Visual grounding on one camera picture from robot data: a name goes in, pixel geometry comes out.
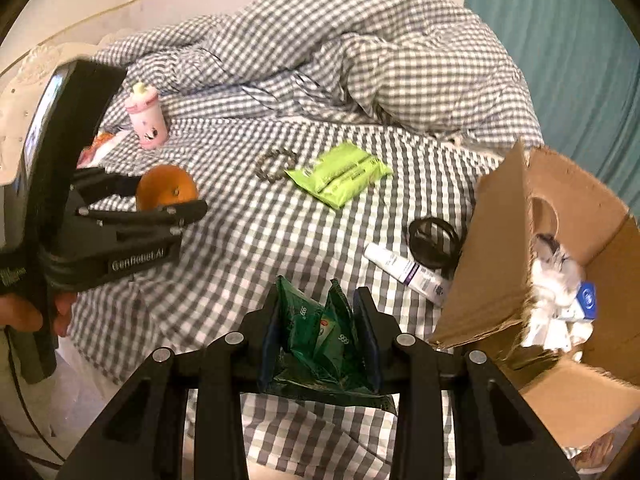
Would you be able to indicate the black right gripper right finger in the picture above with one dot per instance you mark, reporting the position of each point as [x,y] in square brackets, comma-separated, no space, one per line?
[497,435]

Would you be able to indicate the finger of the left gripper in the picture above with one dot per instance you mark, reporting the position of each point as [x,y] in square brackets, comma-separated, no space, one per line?
[96,183]
[172,216]

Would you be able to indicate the orange fruit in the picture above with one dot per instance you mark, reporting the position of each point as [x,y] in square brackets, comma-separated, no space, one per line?
[165,185]

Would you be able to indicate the grey plush toy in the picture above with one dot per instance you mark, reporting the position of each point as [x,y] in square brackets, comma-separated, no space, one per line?
[554,273]

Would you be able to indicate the white tube bottle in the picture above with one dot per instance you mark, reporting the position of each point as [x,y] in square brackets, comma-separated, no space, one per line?
[418,278]

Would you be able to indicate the blue floral tissue pack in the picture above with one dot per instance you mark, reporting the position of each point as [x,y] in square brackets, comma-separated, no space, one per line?
[578,306]

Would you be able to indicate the green wet wipes pack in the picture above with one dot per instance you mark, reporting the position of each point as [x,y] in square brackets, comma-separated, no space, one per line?
[340,174]

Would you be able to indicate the dark green snack bag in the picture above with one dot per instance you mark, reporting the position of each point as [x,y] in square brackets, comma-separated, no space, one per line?
[319,357]

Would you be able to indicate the person's left hand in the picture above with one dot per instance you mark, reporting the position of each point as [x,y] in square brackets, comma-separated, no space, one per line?
[18,313]

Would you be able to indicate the silver snack bags pile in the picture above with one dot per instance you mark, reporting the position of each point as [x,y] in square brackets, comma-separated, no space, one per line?
[102,144]

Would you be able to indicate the orange book on floor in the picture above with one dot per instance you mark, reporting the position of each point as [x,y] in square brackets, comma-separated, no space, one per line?
[593,461]

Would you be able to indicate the pink cartoon cup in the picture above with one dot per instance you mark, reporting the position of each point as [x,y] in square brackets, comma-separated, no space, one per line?
[145,113]

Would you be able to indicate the checkered bed sheet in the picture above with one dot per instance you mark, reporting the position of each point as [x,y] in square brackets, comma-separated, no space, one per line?
[256,231]

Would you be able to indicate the brown cardboard box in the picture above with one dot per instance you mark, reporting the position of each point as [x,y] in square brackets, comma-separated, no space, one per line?
[533,191]

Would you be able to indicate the grey checkered duvet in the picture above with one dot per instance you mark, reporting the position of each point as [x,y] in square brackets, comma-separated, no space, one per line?
[429,66]

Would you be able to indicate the teal curtain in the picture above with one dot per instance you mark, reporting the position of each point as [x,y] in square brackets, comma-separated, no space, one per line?
[581,63]

